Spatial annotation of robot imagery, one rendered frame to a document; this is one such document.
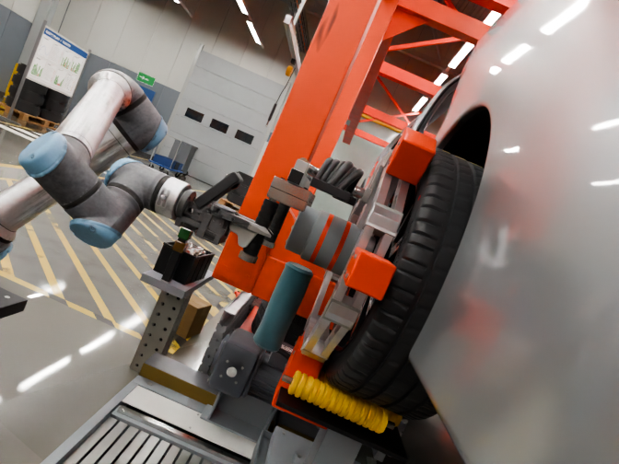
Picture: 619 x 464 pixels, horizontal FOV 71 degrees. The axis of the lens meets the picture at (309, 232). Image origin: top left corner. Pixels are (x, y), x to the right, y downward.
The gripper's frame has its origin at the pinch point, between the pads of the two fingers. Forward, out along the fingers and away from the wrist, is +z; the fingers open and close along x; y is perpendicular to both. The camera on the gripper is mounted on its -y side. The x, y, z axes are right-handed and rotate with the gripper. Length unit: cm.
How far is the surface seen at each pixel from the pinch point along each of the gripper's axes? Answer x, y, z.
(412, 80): -609, -247, 56
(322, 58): -60, -58, -12
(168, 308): -73, 54, -32
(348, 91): -253, -100, -10
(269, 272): -60, 20, 1
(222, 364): -39, 50, 0
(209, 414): -47, 72, 2
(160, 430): -34, 76, -9
